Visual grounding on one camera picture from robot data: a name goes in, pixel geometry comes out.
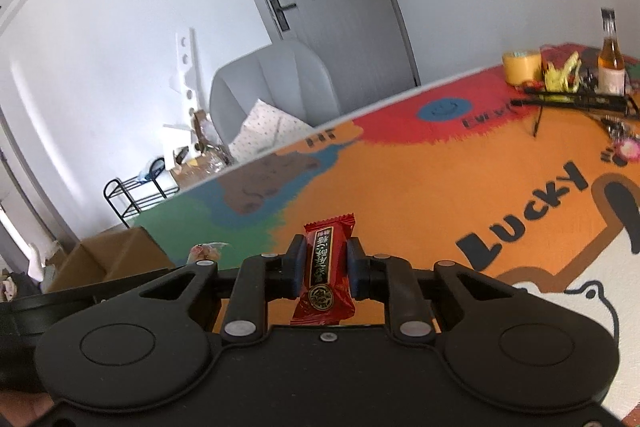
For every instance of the person's left hand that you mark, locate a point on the person's left hand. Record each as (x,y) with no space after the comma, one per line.
(22,408)

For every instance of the black folding stand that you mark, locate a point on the black folding stand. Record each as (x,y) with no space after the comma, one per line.
(612,111)

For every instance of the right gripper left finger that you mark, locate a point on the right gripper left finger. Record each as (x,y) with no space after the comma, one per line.
(260,280)

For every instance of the white perforated board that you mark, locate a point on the white perforated board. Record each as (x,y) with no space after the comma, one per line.
(186,94)

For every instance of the small amber glass bottle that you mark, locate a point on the small amber glass bottle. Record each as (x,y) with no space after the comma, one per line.
(611,63)

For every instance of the pink keychain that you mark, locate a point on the pink keychain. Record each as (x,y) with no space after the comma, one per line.
(625,141)

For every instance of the dotted cushion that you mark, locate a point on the dotted cushion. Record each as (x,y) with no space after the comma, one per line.
(266,127)

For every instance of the yellow tape roll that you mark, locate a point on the yellow tape roll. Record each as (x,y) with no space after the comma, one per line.
(522,66)

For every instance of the grey upholstered chair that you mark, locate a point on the grey upholstered chair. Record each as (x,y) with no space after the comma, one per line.
(286,75)

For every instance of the black shoe rack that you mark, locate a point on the black shoe rack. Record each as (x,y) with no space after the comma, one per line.
(128,198)

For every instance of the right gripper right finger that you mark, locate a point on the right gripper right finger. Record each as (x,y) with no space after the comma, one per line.
(391,281)

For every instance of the brown cardboard box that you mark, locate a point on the brown cardboard box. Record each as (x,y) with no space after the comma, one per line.
(110,256)

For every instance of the black door handle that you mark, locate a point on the black door handle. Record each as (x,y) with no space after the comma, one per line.
(279,11)

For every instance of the yellow crumpled wrapper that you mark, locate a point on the yellow crumpled wrapper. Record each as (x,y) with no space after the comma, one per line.
(565,79)

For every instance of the colourful cat table mat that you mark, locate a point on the colourful cat table mat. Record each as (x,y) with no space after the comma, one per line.
(448,172)

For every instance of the beige nougat bar wrapper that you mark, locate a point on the beige nougat bar wrapper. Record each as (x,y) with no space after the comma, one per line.
(206,252)

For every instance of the red candy bar wrapper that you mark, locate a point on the red candy bar wrapper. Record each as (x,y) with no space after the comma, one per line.
(325,296)

